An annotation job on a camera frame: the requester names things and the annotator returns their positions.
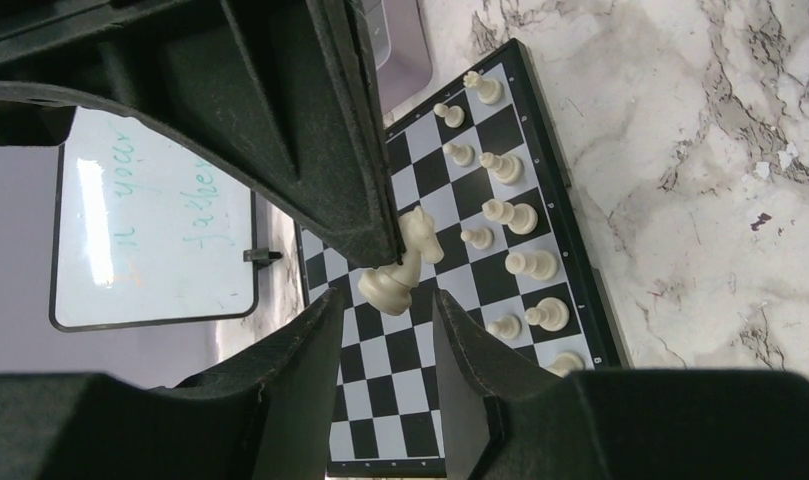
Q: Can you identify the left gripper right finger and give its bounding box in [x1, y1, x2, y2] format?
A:
[432, 290, 809, 479]

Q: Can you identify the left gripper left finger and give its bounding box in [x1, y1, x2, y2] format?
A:
[0, 289, 344, 479]

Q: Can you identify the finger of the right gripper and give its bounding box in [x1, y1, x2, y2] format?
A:
[0, 0, 404, 268]

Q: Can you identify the white knight chess piece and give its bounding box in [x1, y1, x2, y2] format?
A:
[546, 351, 586, 378]

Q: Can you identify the white pawn chess piece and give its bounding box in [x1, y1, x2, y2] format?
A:
[433, 103, 466, 129]

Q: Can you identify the white queen chess piece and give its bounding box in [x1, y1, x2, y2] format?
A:
[482, 199, 538, 235]

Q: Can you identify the small whiteboard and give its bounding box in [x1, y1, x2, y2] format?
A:
[49, 107, 262, 332]

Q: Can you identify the black white chessboard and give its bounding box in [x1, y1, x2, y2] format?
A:
[296, 39, 626, 478]

